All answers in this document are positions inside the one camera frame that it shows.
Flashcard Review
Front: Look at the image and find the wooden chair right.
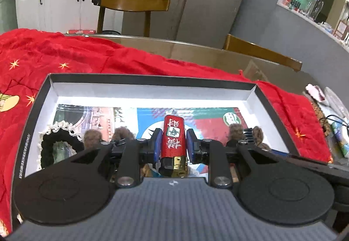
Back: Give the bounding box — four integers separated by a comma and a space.
223, 34, 302, 72

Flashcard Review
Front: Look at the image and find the black cable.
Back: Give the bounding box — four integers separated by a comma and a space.
319, 113, 349, 128

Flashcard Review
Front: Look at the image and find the red teddy bear blanket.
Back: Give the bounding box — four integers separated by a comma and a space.
0, 28, 332, 236

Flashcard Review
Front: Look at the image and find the red lighter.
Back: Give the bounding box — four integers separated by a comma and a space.
159, 115, 188, 178

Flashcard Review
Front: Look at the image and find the wooden chair left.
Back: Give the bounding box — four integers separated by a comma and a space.
91, 0, 170, 38

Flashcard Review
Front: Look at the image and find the wooden chair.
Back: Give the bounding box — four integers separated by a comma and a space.
91, 0, 170, 38
223, 34, 302, 72

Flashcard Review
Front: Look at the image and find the black white lace scrunchie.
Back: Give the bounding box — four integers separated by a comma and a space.
37, 120, 85, 171

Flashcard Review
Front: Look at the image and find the brown woven coaster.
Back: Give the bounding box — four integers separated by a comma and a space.
311, 101, 331, 137

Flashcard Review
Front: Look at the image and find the pink white cloth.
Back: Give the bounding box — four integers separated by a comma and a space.
305, 84, 326, 103

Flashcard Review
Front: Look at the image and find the white kitchen cabinet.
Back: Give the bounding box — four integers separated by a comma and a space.
14, 0, 129, 34

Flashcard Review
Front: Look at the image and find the black shallow cardboard box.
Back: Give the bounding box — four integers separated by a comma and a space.
14, 74, 297, 185

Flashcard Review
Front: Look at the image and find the brown fuzzy hair clip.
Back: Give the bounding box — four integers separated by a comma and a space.
83, 126, 136, 149
226, 123, 272, 151

